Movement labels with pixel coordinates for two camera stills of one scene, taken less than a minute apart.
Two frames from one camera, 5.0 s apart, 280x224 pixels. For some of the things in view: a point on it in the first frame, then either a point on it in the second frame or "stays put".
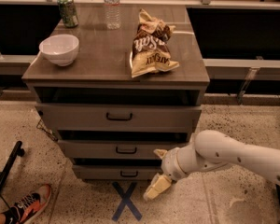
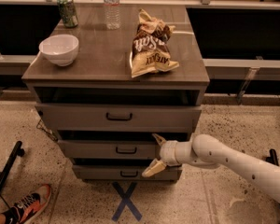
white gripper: (170, 164) -> (169, 153)
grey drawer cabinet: (108, 122) stays put
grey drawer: (119, 148) stays put
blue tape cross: (126, 202) stays put
